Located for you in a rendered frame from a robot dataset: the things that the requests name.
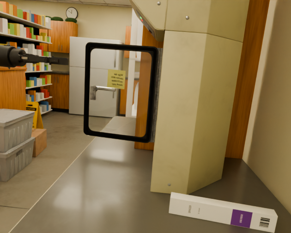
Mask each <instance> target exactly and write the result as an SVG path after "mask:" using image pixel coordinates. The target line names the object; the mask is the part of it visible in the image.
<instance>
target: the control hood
mask: <svg viewBox="0 0 291 233"><path fill-rule="evenodd" d="M129 1H130V3H131V5H132V7H133V10H134V12H135V14H136V16H137V17H138V18H139V16H138V14H137V11H138V13H139V14H140V15H141V16H142V18H143V19H144V20H145V21H146V22H147V23H148V25H149V26H150V27H151V28H152V30H153V31H154V34H155V39H156V40H157V41H158V42H163V41H164V34H165V25H166V15H167V4H168V0H129ZM136 10H137V11H136ZM139 20H140V18H139Z"/></svg>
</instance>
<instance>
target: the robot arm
mask: <svg viewBox="0 0 291 233"><path fill-rule="evenodd" d="M39 62H44V63H49V65H51V64H59V65H68V58H60V57H54V56H52V57H47V56H46V57H43V56H39V55H33V54H27V53H26V52H25V50H23V49H17V48H15V47H14V46H11V45H10V42H7V45H0V67H8V68H9V69H10V68H11V67H16V66H21V67H23V66H25V65H26V63H39Z"/></svg>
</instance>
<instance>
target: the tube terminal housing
mask: <svg viewBox="0 0 291 233"><path fill-rule="evenodd" d="M248 8H249V0H168V4H167V15H166V25H165V34H164V45H163V55H162V58H163V59H162V66H161V68H162V70H161V76H160V78H161V80H160V86H159V88H160V90H159V100H158V115H157V121H156V124H157V125H156V131H155V134H156V135H155V141H154V144H155V145H154V152H153V163H152V179H151V192H159V193H168V194H171V192H175V193H180V194H186V195H188V194H190V193H192V192H194V191H197V190H199V189H201V188H203V187H205V186H207V185H209V184H212V183H214V182H216V181H218V180H220V179H221V178H222V172H223V166H224V158H225V152H226V146H227V140H228V134H229V128H230V120H231V114H232V108H233V102H234V96H235V90H236V82H237V76H238V70H239V64H240V58H241V52H242V46H243V38H244V32H245V25H246V20H247V14H248Z"/></svg>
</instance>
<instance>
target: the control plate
mask: <svg viewBox="0 0 291 233"><path fill-rule="evenodd" d="M136 11H137V10H136ZM137 14H138V16H139V18H140V17H141V18H140V20H141V22H142V23H143V24H144V26H145V27H146V28H147V29H148V26H149V25H148V23H147V22H146V21H145V20H144V19H143V18H142V16H141V15H140V14H139V13H138V11H137ZM142 20H143V21H142ZM149 28H150V31H151V32H152V35H153V36H154V38H155V34H154V31H153V30H152V28H151V27H150V26H149Z"/></svg>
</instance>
